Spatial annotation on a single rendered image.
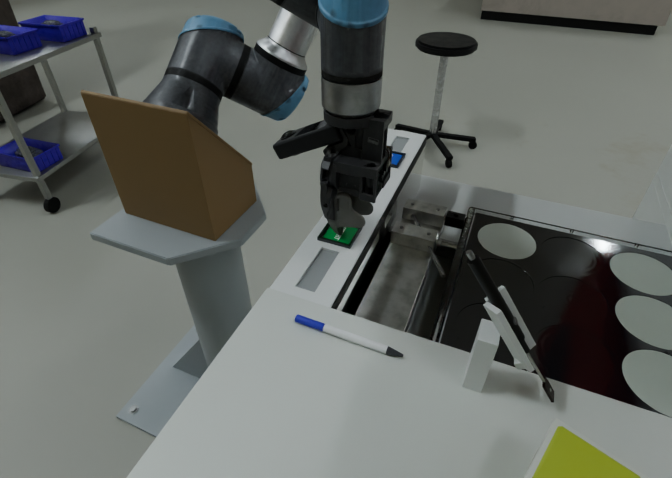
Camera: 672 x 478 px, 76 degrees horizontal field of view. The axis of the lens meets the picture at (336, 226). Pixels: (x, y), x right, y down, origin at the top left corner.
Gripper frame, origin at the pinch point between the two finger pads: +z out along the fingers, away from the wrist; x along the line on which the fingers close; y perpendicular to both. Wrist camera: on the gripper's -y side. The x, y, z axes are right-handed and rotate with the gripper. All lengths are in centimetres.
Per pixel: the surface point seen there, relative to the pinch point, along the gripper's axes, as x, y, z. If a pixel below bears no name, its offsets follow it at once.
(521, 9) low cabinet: 596, 7, 81
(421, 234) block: 11.4, 11.8, 6.7
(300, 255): -7.0, -2.9, 1.5
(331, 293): -12.3, 4.5, 1.5
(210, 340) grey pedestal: 4, -38, 53
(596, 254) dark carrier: 18.8, 40.9, 7.6
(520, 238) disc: 18.2, 28.4, 7.5
